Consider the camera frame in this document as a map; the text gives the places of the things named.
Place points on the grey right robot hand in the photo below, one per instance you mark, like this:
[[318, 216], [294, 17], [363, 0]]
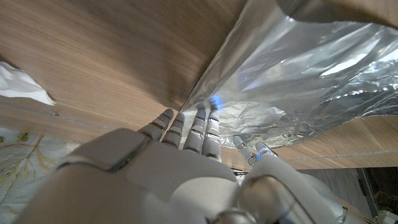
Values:
[[174, 180]]

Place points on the crinkled aluminum foil sheet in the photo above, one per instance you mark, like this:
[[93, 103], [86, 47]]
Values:
[[295, 81]]

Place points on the crumpled white tissue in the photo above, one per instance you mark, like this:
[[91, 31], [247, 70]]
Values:
[[21, 85]]

